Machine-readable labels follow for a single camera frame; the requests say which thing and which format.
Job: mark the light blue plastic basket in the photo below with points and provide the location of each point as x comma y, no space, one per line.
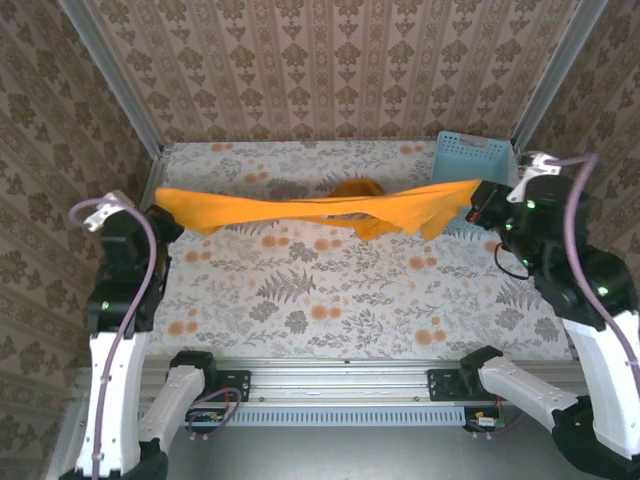
465,160

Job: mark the orange t-shirt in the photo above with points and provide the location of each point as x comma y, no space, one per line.
300,207

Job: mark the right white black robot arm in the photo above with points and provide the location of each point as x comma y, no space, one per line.
600,365

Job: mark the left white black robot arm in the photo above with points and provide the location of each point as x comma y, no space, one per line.
120,390

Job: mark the floral tablecloth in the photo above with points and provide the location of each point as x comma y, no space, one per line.
350,300

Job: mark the grey metal sheet panel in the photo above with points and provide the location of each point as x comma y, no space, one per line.
350,455

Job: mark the aluminium table side rail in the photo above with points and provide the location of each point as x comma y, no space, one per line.
156,172

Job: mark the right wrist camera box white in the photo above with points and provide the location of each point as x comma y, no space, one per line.
535,167

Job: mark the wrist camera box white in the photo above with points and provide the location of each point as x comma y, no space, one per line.
535,167
102,215

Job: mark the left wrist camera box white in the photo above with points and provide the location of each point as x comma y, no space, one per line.
102,215

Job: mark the aluminium frame post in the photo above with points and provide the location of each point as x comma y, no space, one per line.
119,82
557,75

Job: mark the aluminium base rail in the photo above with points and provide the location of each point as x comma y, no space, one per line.
340,380

